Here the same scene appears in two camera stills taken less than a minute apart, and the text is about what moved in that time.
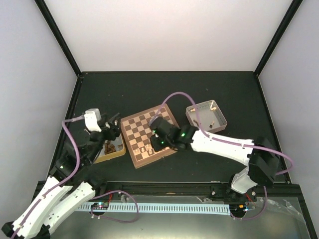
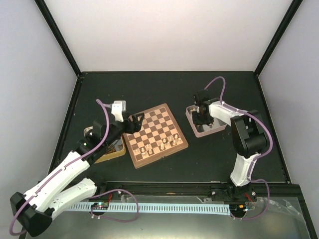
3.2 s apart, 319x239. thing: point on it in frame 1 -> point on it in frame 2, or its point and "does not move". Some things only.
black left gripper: x=116 y=130 -> x=136 y=126
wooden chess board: x=138 y=133 does not move
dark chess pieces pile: x=109 y=148 does not move
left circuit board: x=100 y=205 does not move
